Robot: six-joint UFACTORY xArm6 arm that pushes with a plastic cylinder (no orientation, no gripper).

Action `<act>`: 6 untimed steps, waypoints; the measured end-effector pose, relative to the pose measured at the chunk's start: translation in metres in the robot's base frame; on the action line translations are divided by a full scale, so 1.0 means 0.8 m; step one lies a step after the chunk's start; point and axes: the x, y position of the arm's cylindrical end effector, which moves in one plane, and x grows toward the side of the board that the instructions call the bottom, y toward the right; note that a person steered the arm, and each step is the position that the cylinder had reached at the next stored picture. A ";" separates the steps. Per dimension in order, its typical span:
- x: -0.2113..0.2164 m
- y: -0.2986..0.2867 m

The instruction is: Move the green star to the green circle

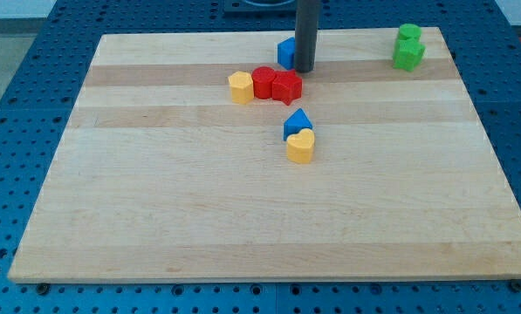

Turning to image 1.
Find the red star block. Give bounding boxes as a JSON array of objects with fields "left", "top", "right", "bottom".
[{"left": 271, "top": 70, "right": 303, "bottom": 106}]

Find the green cylinder block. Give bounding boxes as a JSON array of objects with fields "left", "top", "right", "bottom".
[{"left": 396, "top": 24, "right": 422, "bottom": 42}]

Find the yellow hexagon block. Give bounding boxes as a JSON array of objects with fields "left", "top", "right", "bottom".
[{"left": 228, "top": 72, "right": 254, "bottom": 105}]

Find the yellow heart block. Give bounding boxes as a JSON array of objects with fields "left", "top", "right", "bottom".
[{"left": 286, "top": 128, "right": 316, "bottom": 164}]

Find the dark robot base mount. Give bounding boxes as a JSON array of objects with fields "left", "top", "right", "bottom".
[{"left": 223, "top": 0, "right": 297, "bottom": 13}]

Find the green star block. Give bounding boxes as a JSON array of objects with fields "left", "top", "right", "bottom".
[{"left": 393, "top": 38, "right": 426, "bottom": 72}]

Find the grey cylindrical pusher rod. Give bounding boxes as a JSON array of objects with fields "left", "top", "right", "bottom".
[{"left": 294, "top": 0, "right": 321, "bottom": 73}]

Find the red cylinder block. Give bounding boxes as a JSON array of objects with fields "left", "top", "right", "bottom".
[{"left": 251, "top": 66, "right": 276, "bottom": 99}]

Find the blue cube block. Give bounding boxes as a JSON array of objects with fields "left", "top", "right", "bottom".
[{"left": 277, "top": 38, "right": 295, "bottom": 70}]

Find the wooden board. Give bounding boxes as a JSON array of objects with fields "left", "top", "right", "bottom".
[{"left": 8, "top": 27, "right": 521, "bottom": 283}]

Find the blue triangle block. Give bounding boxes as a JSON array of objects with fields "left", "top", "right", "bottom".
[{"left": 283, "top": 108, "right": 313, "bottom": 141}]

